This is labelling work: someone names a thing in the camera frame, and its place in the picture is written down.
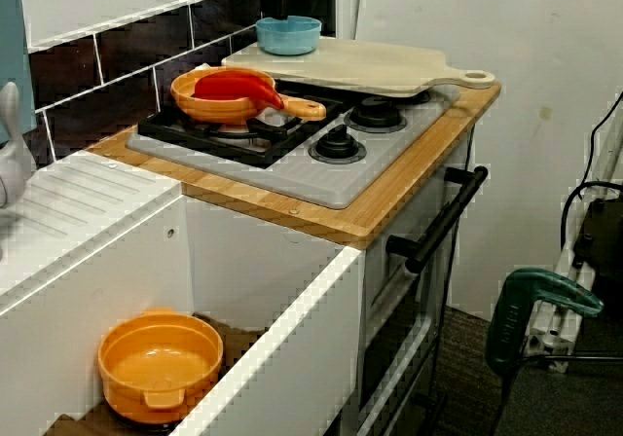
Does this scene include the light blue plastic bowl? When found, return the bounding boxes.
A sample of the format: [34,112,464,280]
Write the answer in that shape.
[255,16,323,56]

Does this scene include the red toy chili pepper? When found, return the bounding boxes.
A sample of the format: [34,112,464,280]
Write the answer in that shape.
[193,73,284,111]

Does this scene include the light wooden cutting board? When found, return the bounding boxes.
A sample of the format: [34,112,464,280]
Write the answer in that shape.
[220,36,496,100]

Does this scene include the orange toy frying pan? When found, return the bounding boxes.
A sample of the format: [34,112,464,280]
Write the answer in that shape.
[169,66,327,125]

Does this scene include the black stove knob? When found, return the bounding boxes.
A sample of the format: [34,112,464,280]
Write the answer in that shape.
[308,127,366,164]
[344,97,408,133]

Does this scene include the black burner grate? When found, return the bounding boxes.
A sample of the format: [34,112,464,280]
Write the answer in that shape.
[137,85,351,169]

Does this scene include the grey toy stove plate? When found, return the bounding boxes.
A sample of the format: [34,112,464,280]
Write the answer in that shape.
[125,83,461,210]

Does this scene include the white toy sink unit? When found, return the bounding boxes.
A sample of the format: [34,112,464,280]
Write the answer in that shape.
[0,151,366,436]

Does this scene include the grey toy faucet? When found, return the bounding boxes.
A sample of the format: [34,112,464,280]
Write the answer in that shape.
[0,81,36,262]

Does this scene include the white oven door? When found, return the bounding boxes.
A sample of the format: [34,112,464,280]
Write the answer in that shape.
[357,128,476,436]

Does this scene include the orange toy pot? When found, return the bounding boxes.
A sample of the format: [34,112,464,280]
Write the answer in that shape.
[96,308,225,413]

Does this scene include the green power drill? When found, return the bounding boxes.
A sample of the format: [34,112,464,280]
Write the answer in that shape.
[485,268,605,379]

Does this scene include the dark equipment box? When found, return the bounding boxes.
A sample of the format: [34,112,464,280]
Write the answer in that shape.
[573,197,623,286]

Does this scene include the black oven door handle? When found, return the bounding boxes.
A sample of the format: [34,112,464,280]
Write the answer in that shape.
[385,165,489,273]

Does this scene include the black hanging cable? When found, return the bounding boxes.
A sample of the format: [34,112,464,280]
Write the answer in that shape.
[581,99,623,187]

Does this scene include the black looped cable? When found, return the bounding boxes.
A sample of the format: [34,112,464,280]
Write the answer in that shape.
[559,180,623,257]

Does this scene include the aluminium frame rail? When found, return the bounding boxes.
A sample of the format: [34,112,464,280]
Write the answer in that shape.
[523,114,623,374]

